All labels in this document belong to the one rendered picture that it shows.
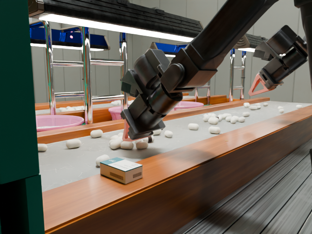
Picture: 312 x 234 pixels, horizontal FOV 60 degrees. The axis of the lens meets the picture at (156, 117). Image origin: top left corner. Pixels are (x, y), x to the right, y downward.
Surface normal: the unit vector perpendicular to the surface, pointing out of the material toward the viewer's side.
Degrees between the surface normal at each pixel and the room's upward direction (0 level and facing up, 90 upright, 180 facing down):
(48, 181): 0
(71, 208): 0
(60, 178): 0
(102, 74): 90
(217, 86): 90
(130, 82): 90
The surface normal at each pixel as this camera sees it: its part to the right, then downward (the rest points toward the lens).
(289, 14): -0.65, 0.11
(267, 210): 0.00, -0.99
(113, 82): 0.76, 0.10
